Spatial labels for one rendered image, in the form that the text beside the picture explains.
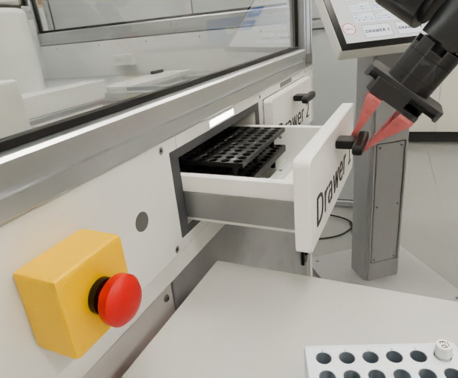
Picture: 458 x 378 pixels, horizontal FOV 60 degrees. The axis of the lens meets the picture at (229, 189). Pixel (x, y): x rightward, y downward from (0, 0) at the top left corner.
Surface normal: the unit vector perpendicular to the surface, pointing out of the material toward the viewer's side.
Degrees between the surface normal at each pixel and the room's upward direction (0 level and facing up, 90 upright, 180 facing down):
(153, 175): 90
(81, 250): 0
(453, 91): 90
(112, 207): 90
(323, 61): 90
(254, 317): 0
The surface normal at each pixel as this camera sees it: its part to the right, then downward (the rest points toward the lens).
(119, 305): 0.78, 0.08
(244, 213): -0.41, 0.38
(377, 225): 0.25, 0.35
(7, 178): 0.91, 0.08
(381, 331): -0.09, -0.92
